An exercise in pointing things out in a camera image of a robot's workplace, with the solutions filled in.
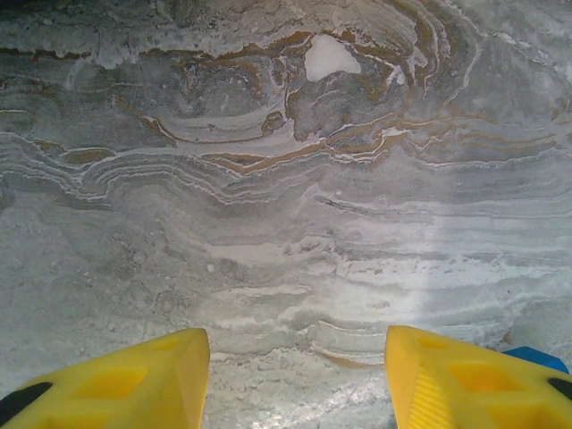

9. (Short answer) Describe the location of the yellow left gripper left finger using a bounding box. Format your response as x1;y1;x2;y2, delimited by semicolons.
0;327;211;429

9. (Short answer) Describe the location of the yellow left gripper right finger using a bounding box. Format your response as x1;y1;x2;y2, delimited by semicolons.
385;324;572;429

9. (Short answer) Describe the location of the blue toy brick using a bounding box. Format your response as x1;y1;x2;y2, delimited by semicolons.
500;345;571;375

